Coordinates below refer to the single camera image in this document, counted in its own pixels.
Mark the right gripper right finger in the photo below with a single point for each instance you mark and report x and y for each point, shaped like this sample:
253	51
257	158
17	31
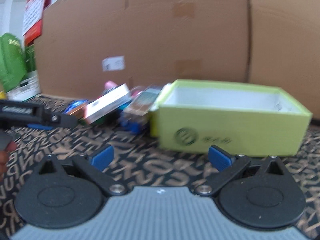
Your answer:
229	168

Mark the pink pouch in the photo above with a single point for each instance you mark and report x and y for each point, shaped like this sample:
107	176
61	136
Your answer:
110	85

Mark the large brown cardboard box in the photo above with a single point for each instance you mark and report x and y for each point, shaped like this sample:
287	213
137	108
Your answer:
267	42

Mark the blue medicine box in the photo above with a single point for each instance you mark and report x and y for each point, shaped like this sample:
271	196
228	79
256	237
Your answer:
76	107

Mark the black letter-pattern rug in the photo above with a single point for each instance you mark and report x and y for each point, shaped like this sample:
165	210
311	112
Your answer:
139	161

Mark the white shipping label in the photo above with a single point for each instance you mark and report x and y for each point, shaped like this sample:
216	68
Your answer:
116	63

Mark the copper cosmetic box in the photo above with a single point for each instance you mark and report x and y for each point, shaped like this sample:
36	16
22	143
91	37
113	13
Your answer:
143	102

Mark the green open shoe box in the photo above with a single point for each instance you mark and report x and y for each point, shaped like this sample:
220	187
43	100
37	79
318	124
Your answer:
240	118

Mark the green carton box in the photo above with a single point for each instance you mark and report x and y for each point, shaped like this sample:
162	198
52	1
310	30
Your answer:
30	58

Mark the person's left hand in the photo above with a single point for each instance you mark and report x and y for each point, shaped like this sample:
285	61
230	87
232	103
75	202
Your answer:
4	157

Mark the green shopping bag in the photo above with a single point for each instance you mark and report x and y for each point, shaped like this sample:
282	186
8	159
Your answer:
13	67

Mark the white medicine box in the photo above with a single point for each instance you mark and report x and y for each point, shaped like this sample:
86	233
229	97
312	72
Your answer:
107	103

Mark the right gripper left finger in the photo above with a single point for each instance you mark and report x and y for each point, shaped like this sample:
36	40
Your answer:
91	168

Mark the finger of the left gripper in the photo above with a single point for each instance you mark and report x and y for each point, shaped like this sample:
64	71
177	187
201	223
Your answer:
39	126
54	119

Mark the red wall calendar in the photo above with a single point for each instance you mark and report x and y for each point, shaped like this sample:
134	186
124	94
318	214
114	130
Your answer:
32	21

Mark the white plastic basket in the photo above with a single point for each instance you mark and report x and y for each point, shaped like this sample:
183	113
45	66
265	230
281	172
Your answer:
26	89

